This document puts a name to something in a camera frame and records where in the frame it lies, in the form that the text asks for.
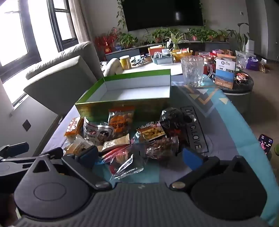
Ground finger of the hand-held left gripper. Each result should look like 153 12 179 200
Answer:
0 147 64 164
0 142 29 158

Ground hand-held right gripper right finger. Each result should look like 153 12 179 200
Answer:
169 148 251 193

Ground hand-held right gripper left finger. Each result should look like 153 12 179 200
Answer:
33 146 113 191

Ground silver white snack packet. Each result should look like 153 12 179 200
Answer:
83 117 115 146

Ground clear nut snack packet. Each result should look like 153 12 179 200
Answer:
130 136 179 162

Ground pink sausage snack packet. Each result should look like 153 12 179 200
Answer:
101 144 145 181

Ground green cardboard box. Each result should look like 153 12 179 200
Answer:
75 69 171 124

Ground white bread packet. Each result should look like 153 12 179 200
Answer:
65 135 95 156

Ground orange white snack packet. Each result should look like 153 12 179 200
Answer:
64 117 84 140

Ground beige small snack packet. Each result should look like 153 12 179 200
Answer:
102 134 130 151

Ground dark glossy dried-fruit bag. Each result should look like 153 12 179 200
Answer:
160 108 193 145

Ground yellow cracker snack packet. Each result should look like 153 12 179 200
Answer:
135 121 168 143

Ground orange round-ball snack packet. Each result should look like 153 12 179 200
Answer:
108 106 135 140

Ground beige fabric sofa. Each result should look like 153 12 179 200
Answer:
23 41 104 116

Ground black smartphone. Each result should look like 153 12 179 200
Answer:
258 134 273 155

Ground dark round side table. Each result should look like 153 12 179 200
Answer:
218 70 255 115

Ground clear glass pitcher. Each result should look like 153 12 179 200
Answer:
180 56 213 88

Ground blue white carton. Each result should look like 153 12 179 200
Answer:
215 57 236 89

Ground white plush cushion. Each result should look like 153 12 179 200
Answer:
101 58 123 77

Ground red white snack packets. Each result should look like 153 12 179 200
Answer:
235 73 249 83

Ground yellow can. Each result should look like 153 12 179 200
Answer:
119 55 132 70

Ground round white table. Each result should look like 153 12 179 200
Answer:
102 58 183 77

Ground orange woven basket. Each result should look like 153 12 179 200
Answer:
172 50 193 62

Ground blue grey plastic basket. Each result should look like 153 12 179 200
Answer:
152 52 175 65

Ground purple bag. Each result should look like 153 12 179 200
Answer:
246 57 260 70

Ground clear plastic bag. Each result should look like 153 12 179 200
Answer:
235 51 255 68

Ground orange box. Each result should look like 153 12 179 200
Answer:
148 46 164 56

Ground large dark framed window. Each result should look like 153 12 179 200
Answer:
0 0 42 77

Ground red flower decoration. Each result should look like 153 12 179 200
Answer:
95 27 119 54

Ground spider plant in vase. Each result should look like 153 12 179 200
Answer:
167 31 184 51

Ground green potted plant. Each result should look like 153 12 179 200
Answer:
151 28 169 43
118 33 138 49
218 29 229 42
187 27 218 42

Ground tall plant in white pot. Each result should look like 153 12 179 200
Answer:
227 22 255 53

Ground light curtain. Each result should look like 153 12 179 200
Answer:
69 0 93 45

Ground hanging green vine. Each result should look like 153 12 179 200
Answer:
116 0 127 29

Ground black flat television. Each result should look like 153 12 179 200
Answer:
121 0 204 32

